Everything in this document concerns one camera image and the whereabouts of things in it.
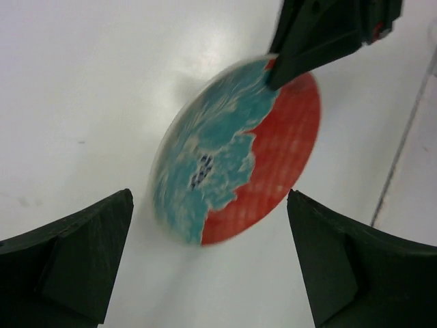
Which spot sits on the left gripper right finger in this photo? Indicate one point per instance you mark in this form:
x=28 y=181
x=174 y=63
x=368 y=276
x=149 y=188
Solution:
x=358 y=276

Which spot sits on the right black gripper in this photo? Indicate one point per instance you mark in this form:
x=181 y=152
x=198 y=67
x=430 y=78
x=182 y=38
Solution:
x=311 y=34

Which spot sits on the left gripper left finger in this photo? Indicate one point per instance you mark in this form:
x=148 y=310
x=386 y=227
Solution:
x=63 y=273

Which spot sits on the floral red plate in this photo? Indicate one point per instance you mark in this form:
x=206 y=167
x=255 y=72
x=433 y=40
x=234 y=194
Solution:
x=233 y=153

